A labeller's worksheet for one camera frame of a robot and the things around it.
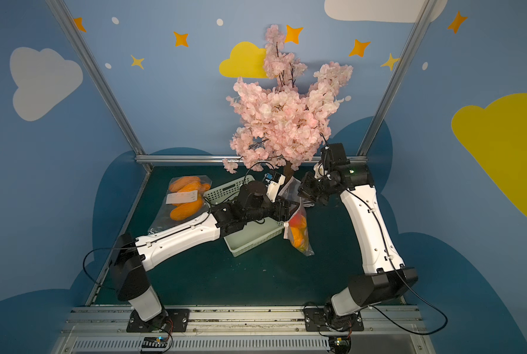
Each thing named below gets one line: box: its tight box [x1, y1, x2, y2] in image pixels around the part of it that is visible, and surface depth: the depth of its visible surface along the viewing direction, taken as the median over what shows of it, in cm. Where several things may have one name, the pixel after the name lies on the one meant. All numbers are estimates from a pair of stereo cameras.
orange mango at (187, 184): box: [169, 176, 201, 193], surface depth 106 cm
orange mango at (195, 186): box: [177, 181, 212, 196], surface depth 103 cm
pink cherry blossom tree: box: [223, 25, 353, 181], surface depth 67 cm
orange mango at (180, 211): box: [169, 194, 203, 222], surface depth 99 cm
